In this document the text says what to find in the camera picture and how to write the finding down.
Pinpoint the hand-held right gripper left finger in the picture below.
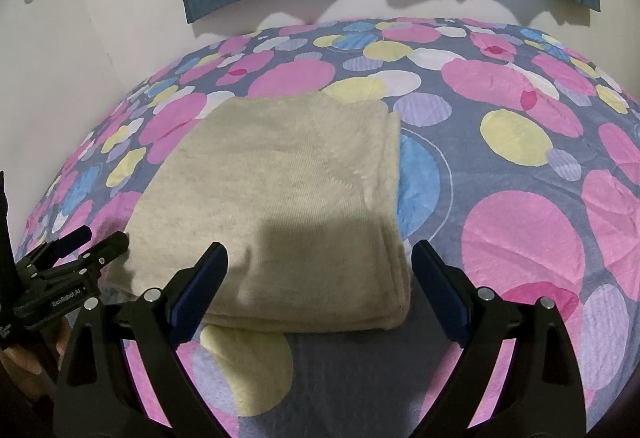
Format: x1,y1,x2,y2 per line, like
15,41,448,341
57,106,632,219
52,242,230,438

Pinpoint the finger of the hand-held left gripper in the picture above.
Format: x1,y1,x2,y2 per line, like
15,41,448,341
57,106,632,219
30,232,129,291
17,225,94,271

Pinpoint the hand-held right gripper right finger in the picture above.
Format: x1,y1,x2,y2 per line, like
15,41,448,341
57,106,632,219
411,240,586,438

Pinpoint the beige embroidered sweater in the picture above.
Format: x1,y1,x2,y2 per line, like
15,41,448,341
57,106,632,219
107,90,413,334

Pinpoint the person's left hand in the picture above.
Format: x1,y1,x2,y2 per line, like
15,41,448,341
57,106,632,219
0,318,71,401

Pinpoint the dotted bed blanket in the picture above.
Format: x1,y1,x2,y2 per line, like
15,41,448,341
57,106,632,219
15,17,640,438

